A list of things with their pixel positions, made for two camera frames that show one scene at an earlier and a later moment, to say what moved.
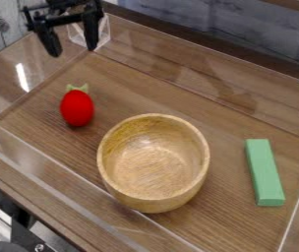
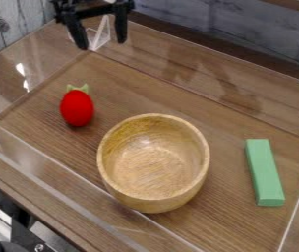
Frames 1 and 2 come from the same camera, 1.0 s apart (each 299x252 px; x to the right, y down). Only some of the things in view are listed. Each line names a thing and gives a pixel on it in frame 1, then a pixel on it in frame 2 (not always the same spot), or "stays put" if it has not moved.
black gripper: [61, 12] to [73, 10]
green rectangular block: [267, 183] stays put
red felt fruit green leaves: [78, 106] stays put
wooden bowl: [153, 158] stays put
